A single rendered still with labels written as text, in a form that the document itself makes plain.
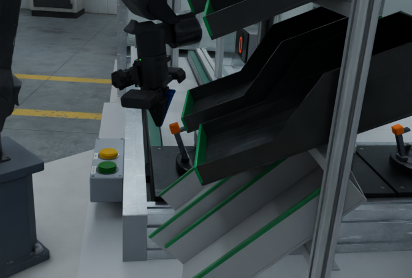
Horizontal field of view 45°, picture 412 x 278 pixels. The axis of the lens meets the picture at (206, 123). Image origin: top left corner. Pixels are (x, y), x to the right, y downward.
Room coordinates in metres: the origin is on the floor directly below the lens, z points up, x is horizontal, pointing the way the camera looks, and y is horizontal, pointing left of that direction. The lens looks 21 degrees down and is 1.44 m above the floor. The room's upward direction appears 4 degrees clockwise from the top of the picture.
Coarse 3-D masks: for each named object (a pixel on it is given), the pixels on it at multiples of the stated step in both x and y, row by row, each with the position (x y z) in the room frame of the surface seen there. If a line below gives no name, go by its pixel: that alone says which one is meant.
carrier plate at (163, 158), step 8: (152, 152) 1.03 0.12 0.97; (160, 152) 1.03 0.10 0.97; (168, 152) 1.03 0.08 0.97; (176, 152) 1.03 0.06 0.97; (152, 160) 0.98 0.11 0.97; (160, 160) 0.99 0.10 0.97; (168, 160) 0.99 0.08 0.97; (152, 168) 0.95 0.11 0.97; (160, 168) 0.95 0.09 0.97; (168, 168) 0.95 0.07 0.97; (152, 176) 0.93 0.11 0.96; (160, 176) 0.91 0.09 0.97; (168, 176) 0.91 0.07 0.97; (176, 176) 0.92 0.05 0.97; (160, 184) 0.88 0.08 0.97; (168, 184) 0.88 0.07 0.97; (160, 192) 0.84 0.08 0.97; (160, 200) 0.83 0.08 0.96
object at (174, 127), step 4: (172, 124) 0.95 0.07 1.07; (176, 124) 0.95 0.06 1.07; (172, 128) 0.94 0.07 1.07; (176, 128) 0.94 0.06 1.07; (180, 128) 0.95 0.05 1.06; (184, 128) 0.95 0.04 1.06; (172, 132) 0.94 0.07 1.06; (176, 132) 0.94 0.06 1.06; (180, 132) 0.95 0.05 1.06; (176, 136) 0.95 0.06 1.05; (180, 136) 0.95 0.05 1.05; (176, 140) 0.95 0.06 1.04; (180, 140) 0.95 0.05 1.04; (180, 144) 0.95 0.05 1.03; (180, 148) 0.95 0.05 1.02; (184, 148) 0.95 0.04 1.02; (180, 152) 0.95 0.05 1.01; (184, 152) 0.95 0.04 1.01; (184, 156) 0.95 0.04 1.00
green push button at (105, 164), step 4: (100, 164) 0.94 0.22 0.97; (104, 164) 0.94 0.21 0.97; (108, 164) 0.94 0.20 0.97; (112, 164) 0.95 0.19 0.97; (100, 168) 0.93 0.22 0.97; (104, 168) 0.93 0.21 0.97; (108, 168) 0.93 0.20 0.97; (112, 168) 0.93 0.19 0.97; (104, 172) 0.92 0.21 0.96; (108, 172) 0.93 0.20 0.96
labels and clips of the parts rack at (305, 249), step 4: (380, 16) 0.78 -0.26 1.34; (304, 244) 0.49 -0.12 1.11; (308, 244) 0.49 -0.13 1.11; (300, 248) 0.50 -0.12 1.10; (304, 248) 0.49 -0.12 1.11; (308, 248) 0.48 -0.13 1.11; (304, 252) 0.49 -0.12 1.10; (308, 252) 0.48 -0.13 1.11; (304, 256) 0.48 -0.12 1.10; (308, 256) 0.47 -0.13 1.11; (308, 260) 0.47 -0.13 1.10
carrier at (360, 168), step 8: (352, 160) 1.06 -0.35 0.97; (360, 160) 1.06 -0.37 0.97; (352, 168) 0.97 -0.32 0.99; (360, 168) 1.01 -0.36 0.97; (368, 168) 1.02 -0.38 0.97; (360, 176) 0.97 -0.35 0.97; (368, 176) 0.98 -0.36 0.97; (376, 176) 0.98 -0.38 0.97; (360, 184) 0.93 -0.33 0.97; (368, 184) 0.94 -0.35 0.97; (376, 184) 0.94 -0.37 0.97; (384, 184) 0.94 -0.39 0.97; (368, 192) 0.90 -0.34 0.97; (376, 192) 0.90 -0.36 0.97; (384, 192) 0.91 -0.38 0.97; (392, 192) 0.91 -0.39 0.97
